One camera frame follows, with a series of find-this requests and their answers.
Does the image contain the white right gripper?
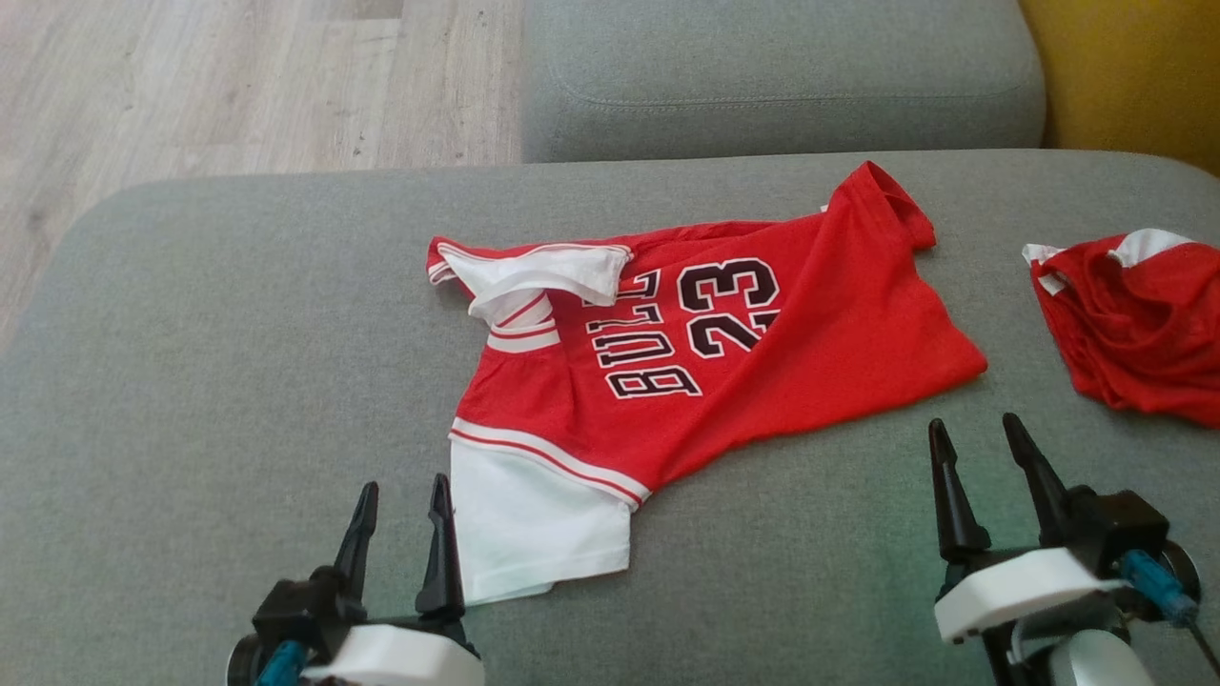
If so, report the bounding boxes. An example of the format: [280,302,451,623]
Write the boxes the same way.
[928,413,1128,647]

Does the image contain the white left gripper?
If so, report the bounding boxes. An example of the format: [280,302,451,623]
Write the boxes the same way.
[301,474,487,686]

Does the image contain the red white-trimmed shorts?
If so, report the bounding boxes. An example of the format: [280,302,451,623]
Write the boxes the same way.
[1022,228,1220,428]

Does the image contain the red Bulls 23 jersey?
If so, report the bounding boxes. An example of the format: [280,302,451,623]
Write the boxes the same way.
[426,160,988,606]

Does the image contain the grey sofa seat cushion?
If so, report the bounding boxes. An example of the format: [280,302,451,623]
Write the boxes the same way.
[0,148,1220,686]

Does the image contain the yellow cushion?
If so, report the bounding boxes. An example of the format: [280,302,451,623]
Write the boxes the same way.
[1018,0,1220,178]

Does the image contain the grey sofa back cushion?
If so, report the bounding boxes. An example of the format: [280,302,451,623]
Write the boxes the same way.
[519,0,1047,165]

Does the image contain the left cable with blue plug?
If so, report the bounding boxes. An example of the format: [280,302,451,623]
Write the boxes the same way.
[254,639,308,686]

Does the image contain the cable with blue plug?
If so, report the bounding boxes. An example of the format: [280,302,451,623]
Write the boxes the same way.
[254,639,308,686]
[1119,550,1220,676]

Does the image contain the right cable with blue plug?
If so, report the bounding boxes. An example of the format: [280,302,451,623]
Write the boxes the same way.
[1119,550,1220,676]

